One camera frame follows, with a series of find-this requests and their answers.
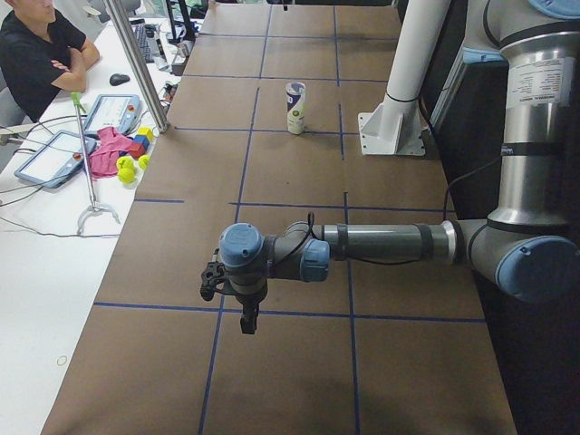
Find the black computer mouse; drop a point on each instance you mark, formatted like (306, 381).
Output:
(118, 79)

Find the reacher grabber tool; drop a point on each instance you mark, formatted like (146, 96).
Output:
(95, 208)

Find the blue cube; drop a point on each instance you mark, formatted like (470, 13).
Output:
(141, 141)

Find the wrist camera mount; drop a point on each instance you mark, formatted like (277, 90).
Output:
(214, 280)

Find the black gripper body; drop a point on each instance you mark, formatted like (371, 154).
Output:
(248, 302)

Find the near teach pendant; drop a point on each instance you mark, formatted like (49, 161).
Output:
(55, 162)

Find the aluminium frame post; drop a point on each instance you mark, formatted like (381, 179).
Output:
(120, 20)

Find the red cube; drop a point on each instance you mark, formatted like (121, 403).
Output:
(137, 149)

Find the yellow cube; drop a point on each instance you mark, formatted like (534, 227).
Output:
(144, 132)

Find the far teach pendant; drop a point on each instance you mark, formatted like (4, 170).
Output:
(112, 110)

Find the clear tennis ball can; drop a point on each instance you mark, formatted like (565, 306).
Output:
(298, 126)

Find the yellow tennis ball on desk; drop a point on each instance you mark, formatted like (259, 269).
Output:
(125, 162)

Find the teach pendant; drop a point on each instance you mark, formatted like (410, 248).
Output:
(112, 110)
(55, 162)

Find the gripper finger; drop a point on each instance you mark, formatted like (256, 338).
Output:
(253, 321)
(246, 323)

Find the yellow Wilson tennis ball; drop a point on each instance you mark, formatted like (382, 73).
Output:
(295, 89)

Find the seated person in black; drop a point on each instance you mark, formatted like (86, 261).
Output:
(42, 54)

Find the black keyboard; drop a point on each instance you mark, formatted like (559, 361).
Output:
(139, 31)

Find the pink cloth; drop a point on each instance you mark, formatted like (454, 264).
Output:
(104, 159)

